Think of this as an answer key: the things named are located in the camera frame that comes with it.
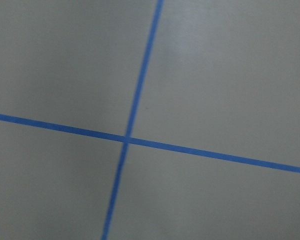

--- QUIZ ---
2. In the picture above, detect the brown paper table cover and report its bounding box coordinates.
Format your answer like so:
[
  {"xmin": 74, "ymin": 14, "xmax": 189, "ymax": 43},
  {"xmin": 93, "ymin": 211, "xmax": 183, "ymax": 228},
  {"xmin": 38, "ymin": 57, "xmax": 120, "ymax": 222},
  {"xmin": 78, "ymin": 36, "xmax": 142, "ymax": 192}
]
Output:
[{"xmin": 0, "ymin": 0, "xmax": 300, "ymax": 240}]

